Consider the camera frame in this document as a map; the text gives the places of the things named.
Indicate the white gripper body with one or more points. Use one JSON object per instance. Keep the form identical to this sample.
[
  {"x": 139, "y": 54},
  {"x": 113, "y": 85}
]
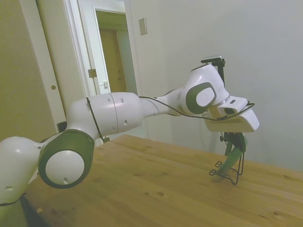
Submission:
[{"x": 236, "y": 125}]

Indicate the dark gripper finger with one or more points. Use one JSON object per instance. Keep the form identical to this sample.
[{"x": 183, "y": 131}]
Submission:
[
  {"x": 229, "y": 142},
  {"x": 240, "y": 140}
]

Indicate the green plate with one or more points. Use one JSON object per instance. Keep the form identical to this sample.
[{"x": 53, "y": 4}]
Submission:
[{"x": 230, "y": 160}]

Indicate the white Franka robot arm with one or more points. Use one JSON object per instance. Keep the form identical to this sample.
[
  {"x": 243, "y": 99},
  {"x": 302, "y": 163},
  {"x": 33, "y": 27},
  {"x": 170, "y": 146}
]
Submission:
[{"x": 123, "y": 111}]

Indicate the brass door hinge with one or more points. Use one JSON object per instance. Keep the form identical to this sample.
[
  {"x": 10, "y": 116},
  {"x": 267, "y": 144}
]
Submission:
[{"x": 92, "y": 73}]

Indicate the white door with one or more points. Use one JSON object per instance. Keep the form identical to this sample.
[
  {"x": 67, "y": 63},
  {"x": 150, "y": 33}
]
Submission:
[
  {"x": 30, "y": 59},
  {"x": 80, "y": 47}
]

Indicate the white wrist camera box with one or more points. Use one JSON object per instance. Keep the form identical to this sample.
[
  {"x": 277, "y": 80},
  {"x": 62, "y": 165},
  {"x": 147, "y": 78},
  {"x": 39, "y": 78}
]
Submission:
[{"x": 233, "y": 106}]

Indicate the black camera stand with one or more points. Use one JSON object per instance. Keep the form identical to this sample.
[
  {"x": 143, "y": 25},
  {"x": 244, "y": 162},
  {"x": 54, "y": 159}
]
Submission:
[{"x": 221, "y": 71}]

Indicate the grey exterior camera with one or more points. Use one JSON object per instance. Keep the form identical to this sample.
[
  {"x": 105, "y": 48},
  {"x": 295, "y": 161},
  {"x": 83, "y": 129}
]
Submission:
[{"x": 211, "y": 58}]

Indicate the beige wall switch plate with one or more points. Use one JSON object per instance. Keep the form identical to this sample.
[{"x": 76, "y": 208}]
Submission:
[{"x": 142, "y": 26}]

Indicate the black wall box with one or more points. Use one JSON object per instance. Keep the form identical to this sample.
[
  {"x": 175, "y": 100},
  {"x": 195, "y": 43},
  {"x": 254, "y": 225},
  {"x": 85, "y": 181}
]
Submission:
[{"x": 62, "y": 126}]

